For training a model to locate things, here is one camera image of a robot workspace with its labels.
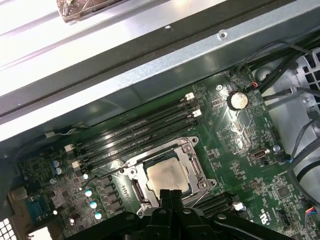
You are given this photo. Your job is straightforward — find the thick black cable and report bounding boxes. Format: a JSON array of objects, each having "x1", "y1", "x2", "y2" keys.
[{"x1": 287, "y1": 114, "x2": 320, "y2": 176}]

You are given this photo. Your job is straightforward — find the thin grey sensor wire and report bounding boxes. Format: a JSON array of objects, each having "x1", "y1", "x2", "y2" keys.
[{"x1": 44, "y1": 125, "x2": 90, "y2": 138}]

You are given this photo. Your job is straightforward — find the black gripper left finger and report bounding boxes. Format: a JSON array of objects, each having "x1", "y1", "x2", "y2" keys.
[{"x1": 66, "y1": 189, "x2": 173, "y2": 240}]

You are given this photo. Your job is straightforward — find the black RAM slot white clips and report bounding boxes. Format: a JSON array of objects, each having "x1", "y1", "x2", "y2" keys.
[
  {"x1": 64, "y1": 91, "x2": 196, "y2": 153},
  {"x1": 71, "y1": 108, "x2": 203, "y2": 170},
  {"x1": 202, "y1": 199, "x2": 245, "y2": 218}
]

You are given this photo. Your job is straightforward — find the metal wire locking lever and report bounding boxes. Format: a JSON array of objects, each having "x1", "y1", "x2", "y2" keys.
[
  {"x1": 84, "y1": 166, "x2": 126, "y2": 180},
  {"x1": 192, "y1": 189, "x2": 210, "y2": 208}
]

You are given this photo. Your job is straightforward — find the blue rear port connector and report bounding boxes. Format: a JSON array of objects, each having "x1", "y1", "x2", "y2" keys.
[{"x1": 23, "y1": 196, "x2": 55, "y2": 226}]

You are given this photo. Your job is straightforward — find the connector with blue red wires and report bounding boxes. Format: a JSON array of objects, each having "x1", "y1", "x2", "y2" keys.
[{"x1": 305, "y1": 202, "x2": 320, "y2": 216}]

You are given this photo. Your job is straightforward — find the square brown base plate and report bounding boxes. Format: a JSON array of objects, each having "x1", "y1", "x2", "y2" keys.
[{"x1": 56, "y1": 0, "x2": 126, "y2": 25}]

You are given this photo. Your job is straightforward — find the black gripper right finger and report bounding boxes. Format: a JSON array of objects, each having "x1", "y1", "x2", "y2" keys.
[{"x1": 171, "y1": 189, "x2": 287, "y2": 240}]

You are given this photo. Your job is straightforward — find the round silver coin battery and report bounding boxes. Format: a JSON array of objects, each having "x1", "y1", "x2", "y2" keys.
[{"x1": 226, "y1": 90, "x2": 250, "y2": 111}]

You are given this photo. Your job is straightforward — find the small connector blue wires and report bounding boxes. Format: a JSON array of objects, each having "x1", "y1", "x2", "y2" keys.
[{"x1": 278, "y1": 153, "x2": 293, "y2": 165}]

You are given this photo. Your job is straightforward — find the green motherboard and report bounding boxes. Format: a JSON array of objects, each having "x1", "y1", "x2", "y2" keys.
[{"x1": 14, "y1": 71, "x2": 320, "y2": 240}]

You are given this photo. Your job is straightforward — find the silver topped CPU chip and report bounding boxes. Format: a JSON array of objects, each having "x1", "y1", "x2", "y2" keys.
[{"x1": 145, "y1": 157, "x2": 191, "y2": 200}]

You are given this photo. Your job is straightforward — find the thin black wire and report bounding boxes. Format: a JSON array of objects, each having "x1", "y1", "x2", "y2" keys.
[{"x1": 234, "y1": 41, "x2": 315, "y2": 76}]

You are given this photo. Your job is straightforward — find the internal USB port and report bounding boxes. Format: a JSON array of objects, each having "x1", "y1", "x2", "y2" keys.
[{"x1": 249, "y1": 147, "x2": 271, "y2": 161}]

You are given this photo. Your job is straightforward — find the grey metal PC case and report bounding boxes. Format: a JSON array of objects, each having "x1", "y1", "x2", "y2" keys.
[{"x1": 0, "y1": 0, "x2": 320, "y2": 240}]

